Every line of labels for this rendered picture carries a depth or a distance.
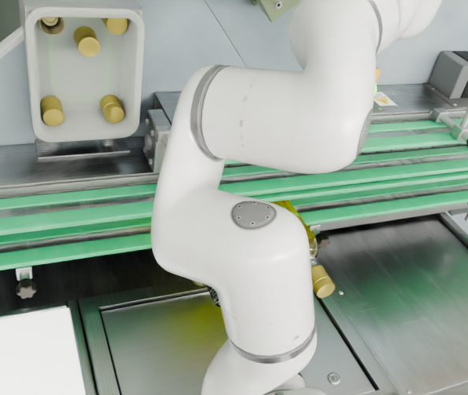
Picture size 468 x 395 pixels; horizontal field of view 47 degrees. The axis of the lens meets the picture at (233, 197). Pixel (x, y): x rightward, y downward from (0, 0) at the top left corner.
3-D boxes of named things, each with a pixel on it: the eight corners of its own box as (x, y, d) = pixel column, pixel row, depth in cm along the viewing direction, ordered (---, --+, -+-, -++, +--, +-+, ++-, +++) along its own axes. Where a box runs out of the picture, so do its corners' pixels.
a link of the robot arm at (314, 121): (273, -18, 52) (183, 19, 42) (415, -19, 45) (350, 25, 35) (281, 114, 59) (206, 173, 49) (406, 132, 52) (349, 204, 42)
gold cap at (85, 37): (72, 26, 86) (77, 37, 83) (95, 26, 87) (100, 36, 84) (74, 47, 88) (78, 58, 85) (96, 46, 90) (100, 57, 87)
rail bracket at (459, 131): (426, 118, 114) (468, 153, 105) (439, 86, 110) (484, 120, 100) (440, 117, 116) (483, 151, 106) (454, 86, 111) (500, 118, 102)
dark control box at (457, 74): (426, 81, 125) (449, 99, 120) (439, 49, 121) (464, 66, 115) (453, 81, 129) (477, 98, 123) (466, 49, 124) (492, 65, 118)
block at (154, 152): (140, 154, 101) (150, 175, 96) (143, 108, 95) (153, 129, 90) (158, 152, 102) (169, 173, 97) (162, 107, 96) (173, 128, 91)
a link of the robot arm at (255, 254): (360, 253, 57) (239, 222, 64) (357, 59, 45) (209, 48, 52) (289, 370, 46) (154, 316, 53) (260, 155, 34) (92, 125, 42)
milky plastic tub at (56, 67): (29, 117, 95) (34, 144, 89) (19, -13, 81) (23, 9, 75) (128, 113, 101) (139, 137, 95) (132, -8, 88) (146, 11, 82)
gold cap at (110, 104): (108, 115, 98) (113, 128, 95) (96, 102, 96) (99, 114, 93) (123, 103, 98) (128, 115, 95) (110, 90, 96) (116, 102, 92)
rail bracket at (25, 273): (10, 261, 97) (16, 318, 88) (6, 233, 93) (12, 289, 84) (34, 258, 99) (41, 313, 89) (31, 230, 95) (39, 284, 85)
